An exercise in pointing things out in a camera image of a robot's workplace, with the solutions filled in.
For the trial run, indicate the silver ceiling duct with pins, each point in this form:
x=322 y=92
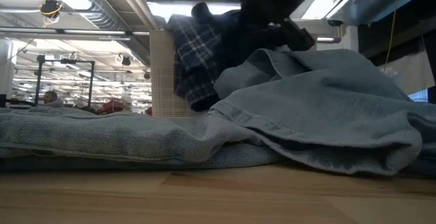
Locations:
x=98 y=16

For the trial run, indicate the ceiling tube light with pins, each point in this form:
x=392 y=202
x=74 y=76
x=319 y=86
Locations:
x=92 y=32

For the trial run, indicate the red object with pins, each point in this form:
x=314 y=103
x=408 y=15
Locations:
x=114 y=106

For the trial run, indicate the black room rig frame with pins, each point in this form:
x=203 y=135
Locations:
x=91 y=81

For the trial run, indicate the person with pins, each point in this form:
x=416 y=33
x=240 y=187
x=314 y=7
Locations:
x=51 y=98

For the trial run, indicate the light blue denim jeans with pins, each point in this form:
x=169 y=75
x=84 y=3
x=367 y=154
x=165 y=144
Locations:
x=323 y=115

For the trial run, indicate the blue plaid shirt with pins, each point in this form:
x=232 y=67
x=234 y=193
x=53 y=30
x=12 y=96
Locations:
x=195 y=64

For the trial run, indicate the ceiling light panel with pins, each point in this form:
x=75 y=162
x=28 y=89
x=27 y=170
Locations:
x=328 y=2

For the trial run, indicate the black ceiling device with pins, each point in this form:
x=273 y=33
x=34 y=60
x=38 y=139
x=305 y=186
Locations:
x=51 y=7

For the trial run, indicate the white plastic basket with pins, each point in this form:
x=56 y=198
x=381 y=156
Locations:
x=163 y=81

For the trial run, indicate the blue-grey towel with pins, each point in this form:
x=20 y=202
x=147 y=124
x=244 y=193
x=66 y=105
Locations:
x=102 y=139

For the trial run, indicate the white column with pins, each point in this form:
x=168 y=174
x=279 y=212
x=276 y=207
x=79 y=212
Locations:
x=7 y=71

